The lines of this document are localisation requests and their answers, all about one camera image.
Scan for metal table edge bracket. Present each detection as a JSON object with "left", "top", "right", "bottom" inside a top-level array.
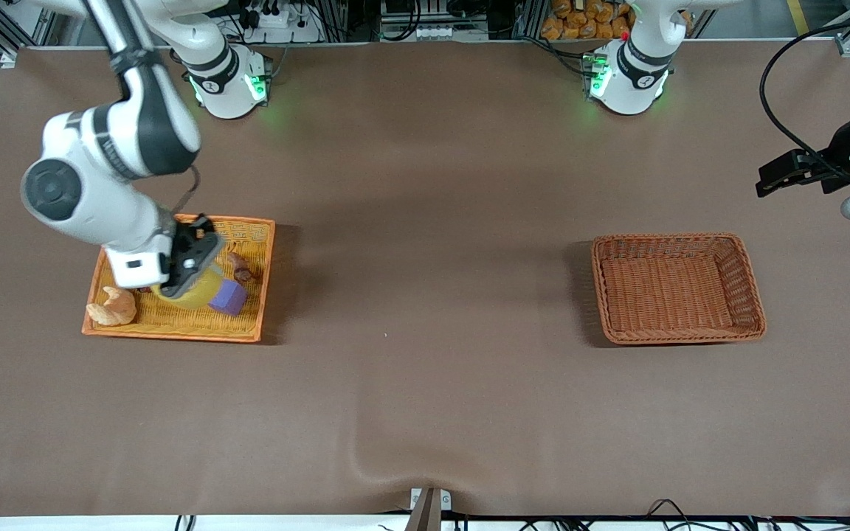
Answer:
[{"left": 404, "top": 487, "right": 453, "bottom": 531}]

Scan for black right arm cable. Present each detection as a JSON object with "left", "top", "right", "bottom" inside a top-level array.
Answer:
[{"left": 173, "top": 164, "right": 202, "bottom": 215}]

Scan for black cables under table edge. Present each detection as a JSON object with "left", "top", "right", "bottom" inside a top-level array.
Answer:
[{"left": 440, "top": 499, "right": 850, "bottom": 531}]

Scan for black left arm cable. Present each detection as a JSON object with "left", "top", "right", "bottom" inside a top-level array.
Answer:
[{"left": 759, "top": 13, "right": 850, "bottom": 182}]

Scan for toy croissant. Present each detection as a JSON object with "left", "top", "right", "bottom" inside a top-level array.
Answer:
[{"left": 86, "top": 285, "right": 138, "bottom": 327}]

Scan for purple foam cube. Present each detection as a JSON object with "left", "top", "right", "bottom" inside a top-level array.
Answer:
[{"left": 208, "top": 278, "right": 249, "bottom": 317}]

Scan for brown wicker basket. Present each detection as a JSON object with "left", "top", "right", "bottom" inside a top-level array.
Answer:
[{"left": 591, "top": 233, "right": 767, "bottom": 346}]

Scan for orange wicker tray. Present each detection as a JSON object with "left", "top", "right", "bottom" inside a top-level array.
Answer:
[{"left": 81, "top": 213, "right": 277, "bottom": 344}]

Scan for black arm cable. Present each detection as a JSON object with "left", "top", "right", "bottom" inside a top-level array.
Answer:
[
  {"left": 759, "top": 13, "right": 850, "bottom": 182},
  {"left": 173, "top": 164, "right": 202, "bottom": 215}
]

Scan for pile of orange breads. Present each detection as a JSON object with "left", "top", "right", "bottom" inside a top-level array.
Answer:
[{"left": 541, "top": 0, "right": 634, "bottom": 41}]

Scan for small white power strip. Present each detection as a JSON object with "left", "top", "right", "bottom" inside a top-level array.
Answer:
[{"left": 415, "top": 25, "right": 487, "bottom": 40}]

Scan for yellow tape roll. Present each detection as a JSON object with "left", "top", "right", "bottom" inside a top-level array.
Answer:
[{"left": 151, "top": 263, "right": 228, "bottom": 311}]

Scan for large white power strip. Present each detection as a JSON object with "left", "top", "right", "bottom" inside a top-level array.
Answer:
[{"left": 236, "top": 0, "right": 324, "bottom": 44}]

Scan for small brown toy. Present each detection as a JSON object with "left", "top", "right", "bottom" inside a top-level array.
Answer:
[{"left": 227, "top": 251, "right": 257, "bottom": 284}]

